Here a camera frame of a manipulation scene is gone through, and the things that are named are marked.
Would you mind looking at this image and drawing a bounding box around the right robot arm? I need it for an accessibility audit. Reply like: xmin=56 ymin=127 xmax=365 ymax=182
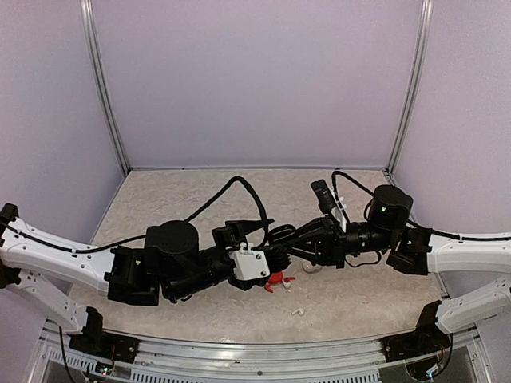
xmin=286 ymin=181 xmax=510 ymax=354

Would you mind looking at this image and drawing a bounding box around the front aluminium rail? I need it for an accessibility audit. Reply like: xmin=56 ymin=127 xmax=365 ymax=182
xmin=27 ymin=322 xmax=492 ymax=383

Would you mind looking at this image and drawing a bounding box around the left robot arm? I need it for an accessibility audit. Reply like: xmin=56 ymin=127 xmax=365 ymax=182
xmin=1 ymin=203 xmax=271 ymax=355

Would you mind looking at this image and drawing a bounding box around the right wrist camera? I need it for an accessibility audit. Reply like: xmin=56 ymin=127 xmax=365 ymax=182
xmin=311 ymin=180 xmax=351 ymax=225

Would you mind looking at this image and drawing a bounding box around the left camera cable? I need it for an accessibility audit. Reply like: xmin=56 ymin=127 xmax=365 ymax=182
xmin=179 ymin=175 xmax=271 ymax=248

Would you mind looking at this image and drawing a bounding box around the camera cable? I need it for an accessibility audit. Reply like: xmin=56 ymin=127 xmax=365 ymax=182
xmin=179 ymin=175 xmax=271 ymax=248
xmin=331 ymin=170 xmax=376 ymax=200

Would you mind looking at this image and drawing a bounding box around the white earbud charging case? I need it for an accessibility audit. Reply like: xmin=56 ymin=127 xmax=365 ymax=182
xmin=302 ymin=261 xmax=323 ymax=274

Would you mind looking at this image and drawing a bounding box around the right camera cable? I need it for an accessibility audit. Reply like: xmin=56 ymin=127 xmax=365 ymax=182
xmin=331 ymin=170 xmax=376 ymax=200

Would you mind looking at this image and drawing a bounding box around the white earbud front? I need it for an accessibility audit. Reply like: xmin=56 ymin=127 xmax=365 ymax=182
xmin=291 ymin=308 xmax=304 ymax=316

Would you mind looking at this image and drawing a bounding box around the right aluminium frame post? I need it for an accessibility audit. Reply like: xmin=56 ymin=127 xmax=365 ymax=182
xmin=386 ymin=0 xmax=434 ymax=176

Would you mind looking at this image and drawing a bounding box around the black earbud charging case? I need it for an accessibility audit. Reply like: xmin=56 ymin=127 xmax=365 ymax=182
xmin=267 ymin=224 xmax=296 ymax=245

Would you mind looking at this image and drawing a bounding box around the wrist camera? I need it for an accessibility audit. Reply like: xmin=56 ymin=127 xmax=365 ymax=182
xmin=228 ymin=243 xmax=291 ymax=282
xmin=311 ymin=180 xmax=351 ymax=225

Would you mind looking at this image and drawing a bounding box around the aluminium frame post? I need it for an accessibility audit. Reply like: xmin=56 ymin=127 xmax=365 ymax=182
xmin=79 ymin=0 xmax=131 ymax=177
xmin=386 ymin=0 xmax=434 ymax=176

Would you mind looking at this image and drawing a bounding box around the red round charging case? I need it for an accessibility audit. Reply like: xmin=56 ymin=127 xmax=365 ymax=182
xmin=267 ymin=272 xmax=283 ymax=286

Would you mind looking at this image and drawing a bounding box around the left aluminium frame post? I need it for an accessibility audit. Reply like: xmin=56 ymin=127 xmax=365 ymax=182
xmin=79 ymin=0 xmax=131 ymax=177

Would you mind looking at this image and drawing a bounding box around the red earbud left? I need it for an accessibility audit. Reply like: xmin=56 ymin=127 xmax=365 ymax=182
xmin=264 ymin=283 xmax=274 ymax=293

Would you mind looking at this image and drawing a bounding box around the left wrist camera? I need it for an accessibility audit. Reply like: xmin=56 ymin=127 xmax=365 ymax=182
xmin=228 ymin=243 xmax=291 ymax=282

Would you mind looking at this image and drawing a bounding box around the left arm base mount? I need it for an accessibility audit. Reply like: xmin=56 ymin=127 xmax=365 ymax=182
xmin=69 ymin=332 xmax=141 ymax=364

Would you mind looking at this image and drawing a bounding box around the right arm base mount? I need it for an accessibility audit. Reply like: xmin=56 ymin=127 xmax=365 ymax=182
xmin=382 ymin=332 xmax=451 ymax=362

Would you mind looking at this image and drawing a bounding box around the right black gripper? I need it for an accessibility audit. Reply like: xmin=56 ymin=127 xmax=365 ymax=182
xmin=282 ymin=215 xmax=397 ymax=270

